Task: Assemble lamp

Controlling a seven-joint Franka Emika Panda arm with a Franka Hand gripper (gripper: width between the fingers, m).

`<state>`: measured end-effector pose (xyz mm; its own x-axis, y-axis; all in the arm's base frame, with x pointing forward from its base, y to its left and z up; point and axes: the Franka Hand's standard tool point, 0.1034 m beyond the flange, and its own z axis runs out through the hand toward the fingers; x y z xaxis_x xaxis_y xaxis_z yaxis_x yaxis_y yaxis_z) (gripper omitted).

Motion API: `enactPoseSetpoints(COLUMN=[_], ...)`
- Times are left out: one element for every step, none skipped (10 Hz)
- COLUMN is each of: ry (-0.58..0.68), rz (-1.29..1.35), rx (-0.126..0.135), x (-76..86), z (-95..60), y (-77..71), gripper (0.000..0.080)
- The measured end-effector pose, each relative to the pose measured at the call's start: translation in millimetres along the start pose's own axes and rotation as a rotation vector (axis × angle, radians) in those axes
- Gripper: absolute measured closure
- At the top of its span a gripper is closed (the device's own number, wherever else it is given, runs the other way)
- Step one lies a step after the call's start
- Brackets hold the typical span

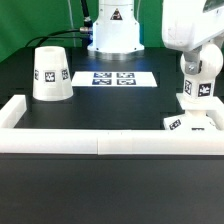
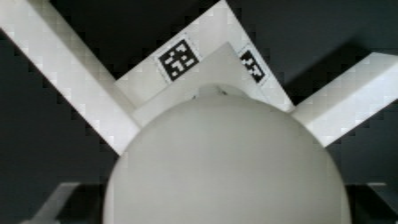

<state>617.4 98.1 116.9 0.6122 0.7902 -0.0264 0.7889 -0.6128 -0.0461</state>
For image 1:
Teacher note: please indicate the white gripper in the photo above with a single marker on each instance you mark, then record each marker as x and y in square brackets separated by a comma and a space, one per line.
[187, 24]

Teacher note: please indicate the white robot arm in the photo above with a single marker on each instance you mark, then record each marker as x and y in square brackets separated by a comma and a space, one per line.
[116, 32]

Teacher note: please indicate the white lamp bulb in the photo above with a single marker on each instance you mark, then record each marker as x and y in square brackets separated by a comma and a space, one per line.
[201, 86]

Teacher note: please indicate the white lamp shade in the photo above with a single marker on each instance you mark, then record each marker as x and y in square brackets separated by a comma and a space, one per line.
[51, 80]

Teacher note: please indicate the white U-shaped frame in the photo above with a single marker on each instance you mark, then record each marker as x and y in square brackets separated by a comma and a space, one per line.
[127, 142]

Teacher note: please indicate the white lamp base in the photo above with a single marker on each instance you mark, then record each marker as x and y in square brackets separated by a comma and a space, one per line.
[195, 116]

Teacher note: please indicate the white marker sheet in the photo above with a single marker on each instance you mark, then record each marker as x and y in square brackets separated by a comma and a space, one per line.
[113, 79]

